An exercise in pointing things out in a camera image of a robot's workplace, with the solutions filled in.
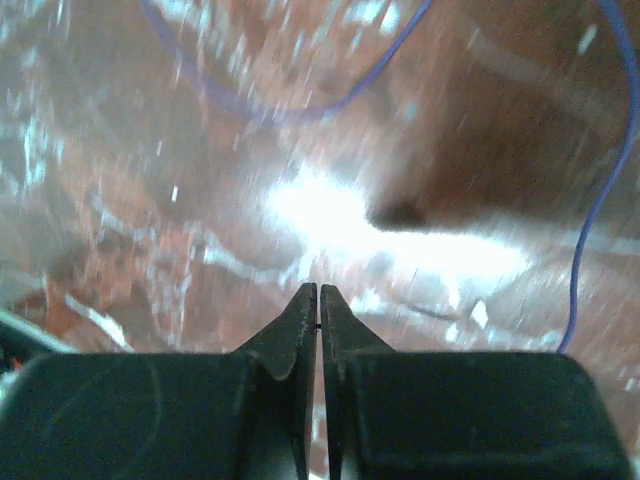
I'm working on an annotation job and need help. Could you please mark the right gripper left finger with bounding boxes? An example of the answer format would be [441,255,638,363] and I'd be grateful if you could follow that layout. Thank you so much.
[1,283,317,479]

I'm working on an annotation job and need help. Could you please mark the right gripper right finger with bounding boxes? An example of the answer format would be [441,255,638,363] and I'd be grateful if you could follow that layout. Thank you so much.
[320,285,634,479]

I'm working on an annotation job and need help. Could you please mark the purple wire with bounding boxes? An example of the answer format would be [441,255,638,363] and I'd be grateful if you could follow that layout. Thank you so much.
[139,0,434,119]

